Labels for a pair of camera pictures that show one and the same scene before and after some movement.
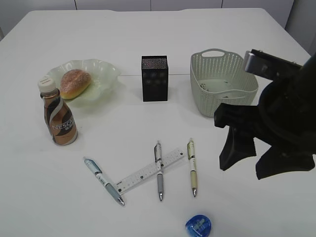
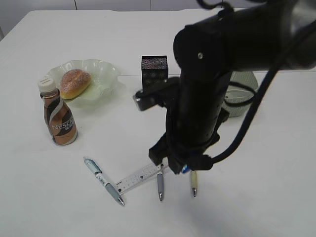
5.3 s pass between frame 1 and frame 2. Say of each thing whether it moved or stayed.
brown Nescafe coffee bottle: stayed
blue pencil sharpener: moved
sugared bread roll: stayed
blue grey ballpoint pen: stayed
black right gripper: moved
